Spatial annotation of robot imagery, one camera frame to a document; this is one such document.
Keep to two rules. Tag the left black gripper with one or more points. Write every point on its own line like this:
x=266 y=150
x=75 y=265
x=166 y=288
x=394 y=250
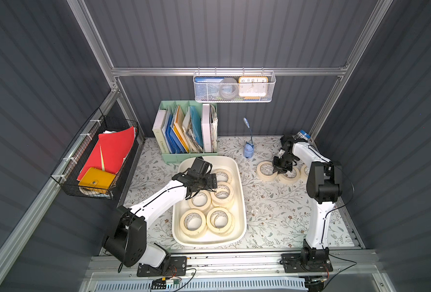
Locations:
x=205 y=180

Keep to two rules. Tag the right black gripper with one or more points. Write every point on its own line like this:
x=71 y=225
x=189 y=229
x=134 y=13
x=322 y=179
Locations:
x=280 y=164

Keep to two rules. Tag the masking tape roll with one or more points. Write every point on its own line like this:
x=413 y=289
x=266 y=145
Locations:
x=304 y=172
x=202 y=201
x=193 y=223
x=223 y=176
x=220 y=221
x=265 y=171
x=223 y=196
x=290 y=177

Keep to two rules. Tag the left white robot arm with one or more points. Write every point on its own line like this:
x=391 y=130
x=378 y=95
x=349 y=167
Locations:
x=126 y=236

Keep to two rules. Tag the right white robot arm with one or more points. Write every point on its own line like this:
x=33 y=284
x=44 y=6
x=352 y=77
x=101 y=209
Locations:
x=323 y=186

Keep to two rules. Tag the masking tape roll in tray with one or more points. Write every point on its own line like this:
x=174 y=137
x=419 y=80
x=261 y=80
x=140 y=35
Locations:
x=193 y=223
x=223 y=176
x=220 y=221

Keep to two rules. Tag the white plastic storage tray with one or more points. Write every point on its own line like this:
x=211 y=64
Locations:
x=238 y=210

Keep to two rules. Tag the blue box in basket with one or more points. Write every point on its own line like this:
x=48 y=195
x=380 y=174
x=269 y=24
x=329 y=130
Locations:
x=207 y=88

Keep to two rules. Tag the grey tape roll in basket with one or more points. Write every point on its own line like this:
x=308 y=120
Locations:
x=228 y=88

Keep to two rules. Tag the clear pencil jar blue lid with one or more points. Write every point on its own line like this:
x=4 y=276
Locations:
x=303 y=135

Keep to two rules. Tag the blue folder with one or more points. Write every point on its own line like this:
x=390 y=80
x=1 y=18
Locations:
x=174 y=144

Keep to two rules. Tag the green desktop file organizer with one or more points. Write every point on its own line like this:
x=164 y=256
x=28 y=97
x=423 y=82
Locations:
x=192 y=127

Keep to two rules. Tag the orange folder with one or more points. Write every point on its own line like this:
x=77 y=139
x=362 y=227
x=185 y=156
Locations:
x=177 y=127

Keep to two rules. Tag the cream workspace book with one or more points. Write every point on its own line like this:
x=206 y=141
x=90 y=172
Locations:
x=158 y=131

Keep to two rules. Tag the white binder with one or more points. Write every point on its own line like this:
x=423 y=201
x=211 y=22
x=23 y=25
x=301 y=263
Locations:
x=206 y=128

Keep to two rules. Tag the yellow white clock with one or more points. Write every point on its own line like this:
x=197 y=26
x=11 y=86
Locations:
x=253 y=87

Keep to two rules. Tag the red folder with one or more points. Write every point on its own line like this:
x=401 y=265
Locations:
x=110 y=151

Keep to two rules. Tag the yellow wallet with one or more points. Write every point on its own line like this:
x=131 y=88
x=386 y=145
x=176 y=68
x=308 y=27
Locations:
x=96 y=181

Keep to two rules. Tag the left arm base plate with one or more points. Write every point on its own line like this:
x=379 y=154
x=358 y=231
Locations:
x=171 y=266

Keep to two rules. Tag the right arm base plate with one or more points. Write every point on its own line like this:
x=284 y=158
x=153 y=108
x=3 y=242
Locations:
x=306 y=263

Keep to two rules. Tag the black wire side basket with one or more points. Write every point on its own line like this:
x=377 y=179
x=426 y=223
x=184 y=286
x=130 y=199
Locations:
x=66 y=176

